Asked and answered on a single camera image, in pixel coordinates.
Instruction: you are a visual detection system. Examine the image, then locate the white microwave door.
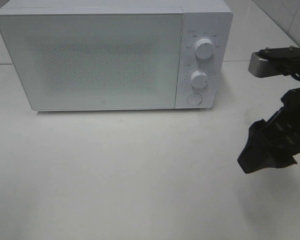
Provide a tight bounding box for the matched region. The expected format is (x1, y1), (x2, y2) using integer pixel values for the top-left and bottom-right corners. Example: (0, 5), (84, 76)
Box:
(0, 14), (183, 111)

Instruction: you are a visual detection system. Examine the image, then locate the white microwave oven body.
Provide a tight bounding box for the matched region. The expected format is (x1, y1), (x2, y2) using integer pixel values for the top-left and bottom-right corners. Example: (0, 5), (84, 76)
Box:
(0, 0), (233, 111)

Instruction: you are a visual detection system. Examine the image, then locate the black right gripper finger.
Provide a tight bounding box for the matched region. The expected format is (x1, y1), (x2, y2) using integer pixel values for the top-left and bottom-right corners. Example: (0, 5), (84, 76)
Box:
(237, 119), (297, 174)

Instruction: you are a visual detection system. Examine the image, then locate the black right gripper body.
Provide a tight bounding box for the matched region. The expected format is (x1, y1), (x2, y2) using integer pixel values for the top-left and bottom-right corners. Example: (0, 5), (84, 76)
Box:
(267, 73), (300, 150)

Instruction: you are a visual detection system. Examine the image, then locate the white timer knob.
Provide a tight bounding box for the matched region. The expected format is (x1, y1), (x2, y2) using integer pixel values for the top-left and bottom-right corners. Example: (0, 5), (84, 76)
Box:
(190, 70), (209, 89)

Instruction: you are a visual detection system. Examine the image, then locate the upper white power knob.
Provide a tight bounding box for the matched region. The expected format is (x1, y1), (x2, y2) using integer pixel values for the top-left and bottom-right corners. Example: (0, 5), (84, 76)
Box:
(194, 36), (215, 60)

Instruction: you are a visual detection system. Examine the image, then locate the round white door button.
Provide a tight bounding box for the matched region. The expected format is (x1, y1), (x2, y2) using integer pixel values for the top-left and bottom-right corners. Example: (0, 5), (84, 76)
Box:
(187, 93), (203, 106)

